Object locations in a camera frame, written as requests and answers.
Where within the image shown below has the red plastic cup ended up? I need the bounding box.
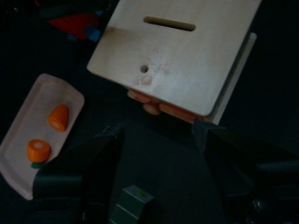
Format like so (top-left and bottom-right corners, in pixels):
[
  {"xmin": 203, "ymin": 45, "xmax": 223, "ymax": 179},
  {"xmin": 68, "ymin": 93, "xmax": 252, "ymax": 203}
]
[{"xmin": 46, "ymin": 12, "xmax": 104, "ymax": 42}]

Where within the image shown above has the toy carrot tip piece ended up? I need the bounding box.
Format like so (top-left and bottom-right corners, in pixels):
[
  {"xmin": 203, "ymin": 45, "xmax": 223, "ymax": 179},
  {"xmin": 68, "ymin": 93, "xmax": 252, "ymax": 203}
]
[{"xmin": 46, "ymin": 103, "xmax": 70, "ymax": 133}]

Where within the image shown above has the green toy watermelon block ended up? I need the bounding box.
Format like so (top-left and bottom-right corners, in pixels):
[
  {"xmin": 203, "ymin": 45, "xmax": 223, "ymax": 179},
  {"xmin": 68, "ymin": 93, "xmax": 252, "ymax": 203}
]
[{"xmin": 107, "ymin": 185, "xmax": 155, "ymax": 224}]

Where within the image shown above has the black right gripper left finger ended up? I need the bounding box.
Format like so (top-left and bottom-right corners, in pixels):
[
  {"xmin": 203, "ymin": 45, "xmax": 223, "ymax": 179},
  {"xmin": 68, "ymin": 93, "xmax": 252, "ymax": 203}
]
[{"xmin": 32, "ymin": 124, "xmax": 127, "ymax": 224}]

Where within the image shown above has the pale pink plastic tray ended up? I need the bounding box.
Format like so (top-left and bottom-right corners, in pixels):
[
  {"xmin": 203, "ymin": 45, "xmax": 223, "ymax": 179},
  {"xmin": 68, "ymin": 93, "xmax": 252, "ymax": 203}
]
[{"xmin": 0, "ymin": 73, "xmax": 87, "ymax": 201}]

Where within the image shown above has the wooden toy drawer box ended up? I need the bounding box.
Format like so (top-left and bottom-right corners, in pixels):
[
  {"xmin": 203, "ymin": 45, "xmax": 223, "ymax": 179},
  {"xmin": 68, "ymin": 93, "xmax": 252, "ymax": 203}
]
[{"xmin": 85, "ymin": 0, "xmax": 263, "ymax": 125}]

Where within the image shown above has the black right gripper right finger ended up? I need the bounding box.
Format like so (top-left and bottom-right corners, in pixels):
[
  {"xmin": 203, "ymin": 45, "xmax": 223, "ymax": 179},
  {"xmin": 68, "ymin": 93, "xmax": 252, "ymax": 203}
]
[{"xmin": 191, "ymin": 117, "xmax": 299, "ymax": 224}]

